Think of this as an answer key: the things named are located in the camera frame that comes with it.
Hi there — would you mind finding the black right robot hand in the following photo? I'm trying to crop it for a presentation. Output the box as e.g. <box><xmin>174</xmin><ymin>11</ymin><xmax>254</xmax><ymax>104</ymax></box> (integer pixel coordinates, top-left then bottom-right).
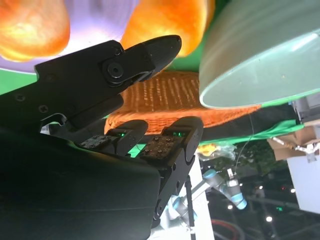
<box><xmin>0</xmin><ymin>34</ymin><xmax>204</xmax><ymax>240</ymax></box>

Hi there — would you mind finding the orange ring bread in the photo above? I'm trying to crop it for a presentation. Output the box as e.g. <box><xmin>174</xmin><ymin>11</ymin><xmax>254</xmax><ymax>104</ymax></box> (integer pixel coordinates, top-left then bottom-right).
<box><xmin>119</xmin><ymin>0</ymin><xmax>216</xmax><ymax>59</ymax></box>
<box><xmin>0</xmin><ymin>0</ymin><xmax>71</xmax><ymax>63</ymax></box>

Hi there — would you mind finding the grey round bowl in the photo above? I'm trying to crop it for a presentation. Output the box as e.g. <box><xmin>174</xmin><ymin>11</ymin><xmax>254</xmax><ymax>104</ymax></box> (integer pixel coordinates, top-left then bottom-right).
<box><xmin>198</xmin><ymin>0</ymin><xmax>320</xmax><ymax>110</ymax></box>

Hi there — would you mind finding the orange wicker basket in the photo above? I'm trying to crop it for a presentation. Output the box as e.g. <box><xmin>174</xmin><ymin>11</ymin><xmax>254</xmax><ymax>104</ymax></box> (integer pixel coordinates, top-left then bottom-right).
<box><xmin>103</xmin><ymin>70</ymin><xmax>262</xmax><ymax>137</ymax></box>

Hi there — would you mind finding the clear plastic bag of bread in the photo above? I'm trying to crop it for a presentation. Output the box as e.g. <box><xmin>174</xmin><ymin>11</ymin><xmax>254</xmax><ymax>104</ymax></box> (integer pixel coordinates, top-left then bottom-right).
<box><xmin>197</xmin><ymin>141</ymin><xmax>237</xmax><ymax>162</ymax></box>

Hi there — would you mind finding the pale lavender round plate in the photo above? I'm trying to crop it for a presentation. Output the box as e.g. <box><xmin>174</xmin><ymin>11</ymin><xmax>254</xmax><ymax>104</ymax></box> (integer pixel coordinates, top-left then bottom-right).
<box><xmin>0</xmin><ymin>0</ymin><xmax>141</xmax><ymax>76</ymax></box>

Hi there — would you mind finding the long black rod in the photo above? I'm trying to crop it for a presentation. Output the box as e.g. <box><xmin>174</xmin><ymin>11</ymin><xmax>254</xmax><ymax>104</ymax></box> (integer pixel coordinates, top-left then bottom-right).
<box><xmin>184</xmin><ymin>174</ymin><xmax>199</xmax><ymax>240</ymax></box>

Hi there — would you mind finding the brown cardboard box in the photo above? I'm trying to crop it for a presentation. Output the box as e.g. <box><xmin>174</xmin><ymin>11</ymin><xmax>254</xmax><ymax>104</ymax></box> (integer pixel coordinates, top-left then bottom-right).
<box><xmin>266</xmin><ymin>126</ymin><xmax>320</xmax><ymax>162</ymax></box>

